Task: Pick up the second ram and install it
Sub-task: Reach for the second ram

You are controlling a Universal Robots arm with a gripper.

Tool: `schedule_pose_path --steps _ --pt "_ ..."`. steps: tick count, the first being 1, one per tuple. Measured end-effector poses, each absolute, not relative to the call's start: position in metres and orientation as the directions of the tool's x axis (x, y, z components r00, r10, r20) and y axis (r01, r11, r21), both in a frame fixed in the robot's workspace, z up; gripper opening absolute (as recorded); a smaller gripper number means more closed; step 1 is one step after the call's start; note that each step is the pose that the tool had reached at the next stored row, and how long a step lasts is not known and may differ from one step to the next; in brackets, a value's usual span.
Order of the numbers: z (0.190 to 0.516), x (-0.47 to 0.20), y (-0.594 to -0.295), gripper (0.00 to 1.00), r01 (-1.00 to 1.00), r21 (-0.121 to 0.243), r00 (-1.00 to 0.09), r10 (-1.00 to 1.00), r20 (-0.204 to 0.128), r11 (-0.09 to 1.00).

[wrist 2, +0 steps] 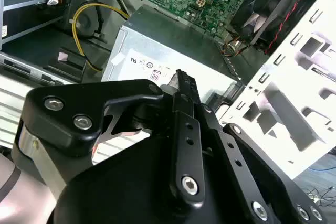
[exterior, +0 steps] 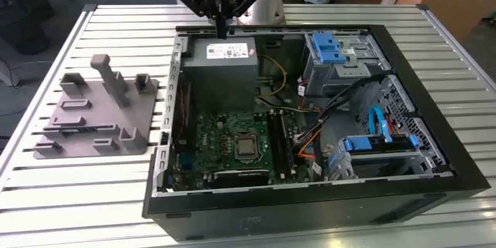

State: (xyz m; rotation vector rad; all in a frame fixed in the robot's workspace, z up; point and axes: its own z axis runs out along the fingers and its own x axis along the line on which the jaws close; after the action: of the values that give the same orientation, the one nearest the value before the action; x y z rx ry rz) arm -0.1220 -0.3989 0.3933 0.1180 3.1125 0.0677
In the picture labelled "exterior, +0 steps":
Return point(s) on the black RAM slot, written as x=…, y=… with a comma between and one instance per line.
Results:
x=275, y=143
x=280, y=143

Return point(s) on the hard disk in blue carrier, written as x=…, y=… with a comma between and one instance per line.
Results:
x=358, y=143

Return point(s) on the grey parts rack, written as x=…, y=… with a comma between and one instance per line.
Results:
x=100, y=120

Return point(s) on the blue board connector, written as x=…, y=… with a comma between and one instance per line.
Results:
x=186, y=162

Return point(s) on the grey power supply unit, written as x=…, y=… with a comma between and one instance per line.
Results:
x=216, y=85

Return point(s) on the blue plastic drive bracket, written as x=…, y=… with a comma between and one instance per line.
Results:
x=330, y=49

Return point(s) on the black PC case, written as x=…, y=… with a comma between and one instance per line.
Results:
x=271, y=219

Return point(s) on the silver metal drive cage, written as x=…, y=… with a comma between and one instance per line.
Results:
x=387, y=156
x=348, y=76

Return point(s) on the RAM stick with black chips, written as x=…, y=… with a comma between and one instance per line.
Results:
x=78, y=127

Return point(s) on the black graphics card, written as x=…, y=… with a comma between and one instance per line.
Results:
x=240, y=178

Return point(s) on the green motherboard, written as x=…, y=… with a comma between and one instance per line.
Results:
x=216, y=132

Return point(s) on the silver CPU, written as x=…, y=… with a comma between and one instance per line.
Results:
x=247, y=147

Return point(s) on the black bin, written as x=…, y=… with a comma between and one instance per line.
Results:
x=23, y=27

